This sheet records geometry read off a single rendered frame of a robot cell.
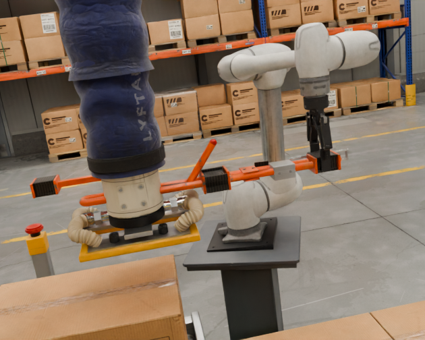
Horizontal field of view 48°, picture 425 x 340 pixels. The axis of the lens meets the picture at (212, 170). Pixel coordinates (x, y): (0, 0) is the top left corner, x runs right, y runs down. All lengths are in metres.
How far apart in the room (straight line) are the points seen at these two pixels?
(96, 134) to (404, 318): 1.35
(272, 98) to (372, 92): 7.57
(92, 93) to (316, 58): 0.64
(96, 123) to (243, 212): 0.99
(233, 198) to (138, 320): 0.90
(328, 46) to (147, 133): 0.58
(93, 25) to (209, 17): 7.32
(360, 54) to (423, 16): 9.98
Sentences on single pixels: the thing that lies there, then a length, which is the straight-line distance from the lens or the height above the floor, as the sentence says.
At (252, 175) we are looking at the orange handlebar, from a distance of 1.45.
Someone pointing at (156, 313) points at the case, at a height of 0.95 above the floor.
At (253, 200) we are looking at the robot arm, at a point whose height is 0.95.
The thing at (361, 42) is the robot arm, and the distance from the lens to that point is 1.54.
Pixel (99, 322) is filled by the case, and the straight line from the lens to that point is 1.41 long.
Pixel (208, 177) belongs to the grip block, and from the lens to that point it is 1.40.
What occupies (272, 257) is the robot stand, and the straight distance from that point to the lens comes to 2.05.
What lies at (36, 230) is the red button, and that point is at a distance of 2.01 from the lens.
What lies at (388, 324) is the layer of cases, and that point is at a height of 0.54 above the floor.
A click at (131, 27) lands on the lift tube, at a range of 1.30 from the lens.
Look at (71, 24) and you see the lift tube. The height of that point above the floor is 1.74.
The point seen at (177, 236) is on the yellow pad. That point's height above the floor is 1.14.
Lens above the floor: 1.65
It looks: 15 degrees down
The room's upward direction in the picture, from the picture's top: 8 degrees counter-clockwise
